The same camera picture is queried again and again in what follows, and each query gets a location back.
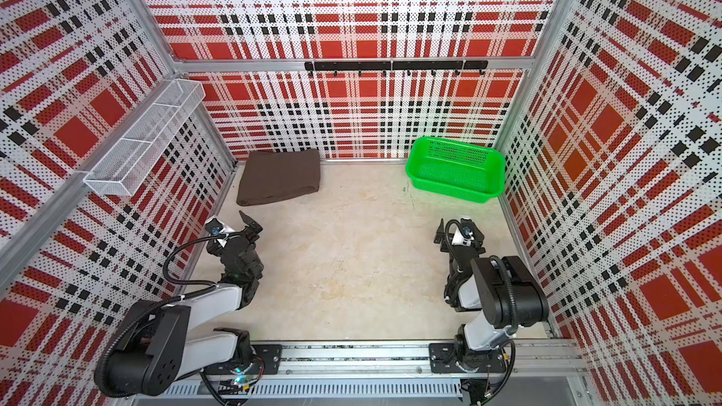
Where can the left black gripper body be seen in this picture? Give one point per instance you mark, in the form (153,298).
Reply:
(248,236)

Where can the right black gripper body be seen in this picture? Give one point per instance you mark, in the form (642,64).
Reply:
(447,246)

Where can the brown trousers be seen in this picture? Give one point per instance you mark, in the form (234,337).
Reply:
(270,177)

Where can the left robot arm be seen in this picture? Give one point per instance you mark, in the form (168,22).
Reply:
(153,348)

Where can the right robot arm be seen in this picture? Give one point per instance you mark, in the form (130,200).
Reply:
(500,290)

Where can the green plastic basket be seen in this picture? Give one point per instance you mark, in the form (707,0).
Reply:
(456,169)

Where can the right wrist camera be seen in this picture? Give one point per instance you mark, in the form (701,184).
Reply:
(463,236)

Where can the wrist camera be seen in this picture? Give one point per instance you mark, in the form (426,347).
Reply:
(463,236)
(217,229)

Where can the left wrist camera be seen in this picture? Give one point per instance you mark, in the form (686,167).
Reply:
(217,229)

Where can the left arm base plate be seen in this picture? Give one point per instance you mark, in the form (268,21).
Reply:
(259,357)

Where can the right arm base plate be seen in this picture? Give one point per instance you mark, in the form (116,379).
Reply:
(446,358)

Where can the white wire mesh shelf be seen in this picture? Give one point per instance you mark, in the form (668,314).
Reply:
(129,162)

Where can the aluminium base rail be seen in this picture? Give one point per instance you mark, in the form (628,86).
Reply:
(406,359)

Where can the black hook rail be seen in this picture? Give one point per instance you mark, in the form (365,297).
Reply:
(397,65)

